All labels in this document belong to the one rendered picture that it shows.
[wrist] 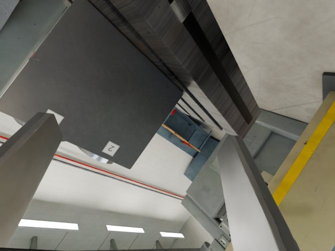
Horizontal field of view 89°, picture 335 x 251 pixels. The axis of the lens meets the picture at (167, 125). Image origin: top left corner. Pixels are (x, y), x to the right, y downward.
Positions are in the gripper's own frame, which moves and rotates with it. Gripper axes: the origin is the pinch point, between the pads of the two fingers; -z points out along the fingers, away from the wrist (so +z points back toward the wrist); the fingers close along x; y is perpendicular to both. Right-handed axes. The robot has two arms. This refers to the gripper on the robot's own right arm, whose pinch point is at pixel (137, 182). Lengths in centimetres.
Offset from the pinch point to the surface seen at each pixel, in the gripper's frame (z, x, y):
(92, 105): -17.2, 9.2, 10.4
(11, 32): -46, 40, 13
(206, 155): -413, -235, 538
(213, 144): -447, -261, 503
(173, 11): -19.2, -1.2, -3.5
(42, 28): -51, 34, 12
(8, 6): -44, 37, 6
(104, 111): -17.5, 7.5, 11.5
